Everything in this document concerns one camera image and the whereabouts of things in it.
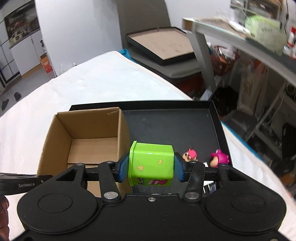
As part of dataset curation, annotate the green tissue pack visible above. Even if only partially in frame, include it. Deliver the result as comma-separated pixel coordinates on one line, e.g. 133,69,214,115
244,15,287,56

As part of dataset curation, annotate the black shallow tray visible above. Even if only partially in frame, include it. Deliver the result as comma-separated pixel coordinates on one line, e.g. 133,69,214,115
60,101,228,197

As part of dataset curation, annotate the pink dinosaur costume figurine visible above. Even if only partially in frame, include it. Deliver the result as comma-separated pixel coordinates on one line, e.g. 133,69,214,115
210,149,229,168

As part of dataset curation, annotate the glass top metal desk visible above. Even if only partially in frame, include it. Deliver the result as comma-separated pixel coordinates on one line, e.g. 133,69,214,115
182,18,295,92

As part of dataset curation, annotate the white shelf rack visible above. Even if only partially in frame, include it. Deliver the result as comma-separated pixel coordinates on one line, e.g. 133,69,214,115
244,81,295,158

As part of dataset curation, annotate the brown cardboard box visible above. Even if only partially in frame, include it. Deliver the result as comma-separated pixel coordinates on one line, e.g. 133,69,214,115
36,106,134,198

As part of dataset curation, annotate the green toy house box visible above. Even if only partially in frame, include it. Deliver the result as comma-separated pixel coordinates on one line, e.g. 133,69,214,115
128,141,175,186

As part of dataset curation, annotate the black framed cork board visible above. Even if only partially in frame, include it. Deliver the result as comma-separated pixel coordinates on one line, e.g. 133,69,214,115
125,27,194,66

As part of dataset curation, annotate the black slipper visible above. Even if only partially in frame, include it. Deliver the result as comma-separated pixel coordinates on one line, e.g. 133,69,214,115
14,92,22,101
1,99,10,111

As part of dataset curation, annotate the grey chair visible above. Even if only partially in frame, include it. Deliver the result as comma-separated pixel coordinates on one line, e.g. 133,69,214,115
116,0,201,80

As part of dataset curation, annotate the red wicker basket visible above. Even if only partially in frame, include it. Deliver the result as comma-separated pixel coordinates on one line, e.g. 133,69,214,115
210,45,240,76

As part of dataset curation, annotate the person's left hand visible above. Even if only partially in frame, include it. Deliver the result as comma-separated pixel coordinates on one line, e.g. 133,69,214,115
0,195,10,240

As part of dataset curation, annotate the small pink-haired figurine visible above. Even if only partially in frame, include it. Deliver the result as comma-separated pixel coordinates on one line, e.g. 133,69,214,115
182,148,198,162

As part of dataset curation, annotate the orange cardboard box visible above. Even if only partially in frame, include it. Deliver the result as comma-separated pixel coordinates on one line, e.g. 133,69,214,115
40,54,53,73

